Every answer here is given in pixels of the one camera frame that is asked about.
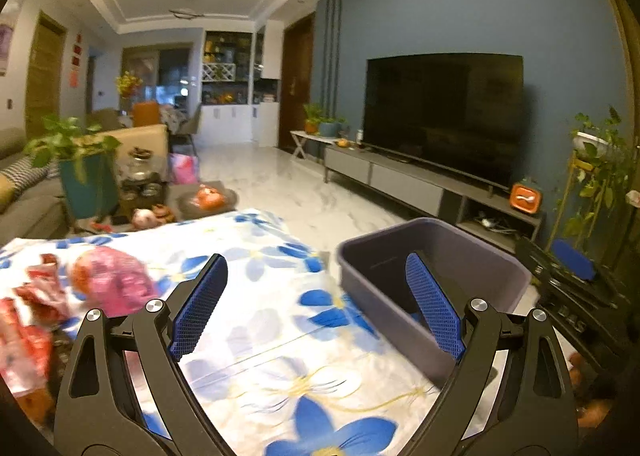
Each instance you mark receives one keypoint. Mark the green potted plant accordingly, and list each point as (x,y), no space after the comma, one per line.
(67,142)

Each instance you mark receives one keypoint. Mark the pink gift bag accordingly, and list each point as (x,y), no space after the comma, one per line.
(184,169)

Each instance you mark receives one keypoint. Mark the brown wooden door left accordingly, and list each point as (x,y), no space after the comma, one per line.
(42,96)

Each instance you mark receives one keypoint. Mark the red wall decoration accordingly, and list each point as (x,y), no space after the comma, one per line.
(76,60)

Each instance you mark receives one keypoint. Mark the teal plant pot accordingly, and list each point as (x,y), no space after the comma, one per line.
(89,185)

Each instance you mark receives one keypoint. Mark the glass jar with lid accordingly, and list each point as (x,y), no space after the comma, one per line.
(140,166)

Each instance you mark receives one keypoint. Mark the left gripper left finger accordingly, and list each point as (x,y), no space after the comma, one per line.
(98,412)

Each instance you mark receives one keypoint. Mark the grey sectional sofa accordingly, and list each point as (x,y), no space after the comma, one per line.
(39,212)

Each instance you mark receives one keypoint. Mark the dark coffee table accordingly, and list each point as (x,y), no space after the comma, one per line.
(177,203)

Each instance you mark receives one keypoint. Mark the purple plastic trash bin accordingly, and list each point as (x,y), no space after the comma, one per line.
(373,274)

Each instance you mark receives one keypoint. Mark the pink plastic bag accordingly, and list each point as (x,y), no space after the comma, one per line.
(112,281)

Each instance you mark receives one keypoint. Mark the yellow flower bouquet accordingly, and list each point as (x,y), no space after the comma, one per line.
(128,84)

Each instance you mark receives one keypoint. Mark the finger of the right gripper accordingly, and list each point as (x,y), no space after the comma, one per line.
(572,259)

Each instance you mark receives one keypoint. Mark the orange dining chair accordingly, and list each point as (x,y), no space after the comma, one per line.
(146,113)

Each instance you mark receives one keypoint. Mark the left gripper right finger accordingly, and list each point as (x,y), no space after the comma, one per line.
(533,412)

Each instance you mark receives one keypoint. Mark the white display cabinet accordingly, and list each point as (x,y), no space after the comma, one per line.
(240,80)

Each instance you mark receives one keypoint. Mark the grey tv cabinet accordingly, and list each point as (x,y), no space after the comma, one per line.
(477,208)

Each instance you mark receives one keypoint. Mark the person's right hand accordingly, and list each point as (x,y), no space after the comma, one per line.
(594,393)

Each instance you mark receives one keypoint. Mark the red white plastic bag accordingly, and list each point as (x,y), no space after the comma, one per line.
(33,308)

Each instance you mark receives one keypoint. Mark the floral white blue tablecloth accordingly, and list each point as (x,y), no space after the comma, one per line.
(285,344)

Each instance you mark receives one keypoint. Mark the small plant orange pot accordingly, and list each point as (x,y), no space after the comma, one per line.
(313,117)

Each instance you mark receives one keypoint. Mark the purple abstract painting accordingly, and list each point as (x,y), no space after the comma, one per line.
(8,20)

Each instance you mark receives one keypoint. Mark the tall plant on stand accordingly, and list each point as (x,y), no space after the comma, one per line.
(592,214)

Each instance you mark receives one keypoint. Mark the small plant blue pot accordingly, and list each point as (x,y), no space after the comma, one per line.
(331,127)

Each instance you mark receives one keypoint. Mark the large black television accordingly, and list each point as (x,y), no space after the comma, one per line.
(464,112)

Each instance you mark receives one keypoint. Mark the dark wooden door right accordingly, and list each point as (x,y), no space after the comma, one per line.
(295,79)

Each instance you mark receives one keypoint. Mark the orange retro speaker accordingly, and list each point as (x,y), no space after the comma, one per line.
(526,196)

